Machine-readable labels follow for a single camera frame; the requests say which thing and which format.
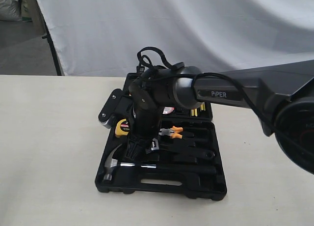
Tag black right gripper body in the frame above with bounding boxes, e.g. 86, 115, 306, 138
129, 82, 162, 143

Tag chrome adjustable wrench black handle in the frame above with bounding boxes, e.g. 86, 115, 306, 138
146, 139, 215, 160

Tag black PVC electrical tape roll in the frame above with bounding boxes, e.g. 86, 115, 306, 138
163, 107, 175, 115

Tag claw hammer black grip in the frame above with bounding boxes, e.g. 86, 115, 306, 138
103, 144, 217, 182

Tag black plastic tool case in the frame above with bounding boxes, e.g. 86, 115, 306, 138
94, 65, 228, 201

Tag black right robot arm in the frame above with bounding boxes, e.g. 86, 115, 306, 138
129, 60, 314, 173

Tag yellow tape measure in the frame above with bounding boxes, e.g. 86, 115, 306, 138
115, 118, 130, 138

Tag large yellow black screwdriver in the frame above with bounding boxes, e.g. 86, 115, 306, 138
191, 109, 198, 117

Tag small yellow black screwdriver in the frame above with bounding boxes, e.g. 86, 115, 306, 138
200, 103, 206, 111

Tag white backdrop cloth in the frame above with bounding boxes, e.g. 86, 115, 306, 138
37, 0, 314, 77

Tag black backdrop stand pole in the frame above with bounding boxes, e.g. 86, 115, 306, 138
38, 7, 63, 76

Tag grey sack in background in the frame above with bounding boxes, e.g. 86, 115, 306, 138
0, 0, 21, 21

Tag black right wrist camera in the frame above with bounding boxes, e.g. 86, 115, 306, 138
98, 88, 133, 129

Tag orange handled pliers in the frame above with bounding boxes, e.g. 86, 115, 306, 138
158, 126, 183, 139

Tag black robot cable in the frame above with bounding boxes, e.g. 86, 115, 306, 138
136, 47, 314, 158

